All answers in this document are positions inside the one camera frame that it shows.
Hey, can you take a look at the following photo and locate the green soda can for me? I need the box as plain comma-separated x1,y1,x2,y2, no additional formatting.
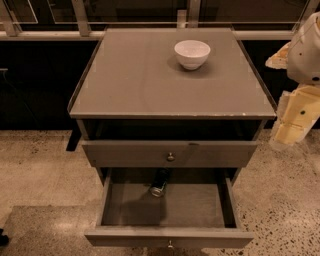
149,168,171,197

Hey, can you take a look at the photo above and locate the open grey middle drawer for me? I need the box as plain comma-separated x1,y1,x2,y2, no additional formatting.
85,168,254,248

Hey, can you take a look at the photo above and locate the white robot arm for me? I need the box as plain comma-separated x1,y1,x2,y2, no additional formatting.
265,12,320,150

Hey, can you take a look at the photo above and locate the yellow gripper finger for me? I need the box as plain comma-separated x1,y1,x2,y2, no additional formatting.
269,84,320,150
265,43,290,69

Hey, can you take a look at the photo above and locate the grey drawer cabinet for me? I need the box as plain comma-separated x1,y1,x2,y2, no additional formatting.
66,27,279,186

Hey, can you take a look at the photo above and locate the brass top drawer knob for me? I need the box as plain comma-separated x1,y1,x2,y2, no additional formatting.
167,152,175,162

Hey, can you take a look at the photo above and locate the black object at floor edge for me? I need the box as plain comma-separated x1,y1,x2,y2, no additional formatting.
0,229,9,246

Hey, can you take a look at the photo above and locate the metal railing frame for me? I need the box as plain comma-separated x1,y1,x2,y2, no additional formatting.
0,0,320,40

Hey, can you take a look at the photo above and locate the grey top drawer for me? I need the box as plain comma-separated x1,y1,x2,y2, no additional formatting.
82,140,257,168

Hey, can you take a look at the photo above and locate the white ceramic bowl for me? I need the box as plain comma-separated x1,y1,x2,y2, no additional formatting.
174,40,211,70

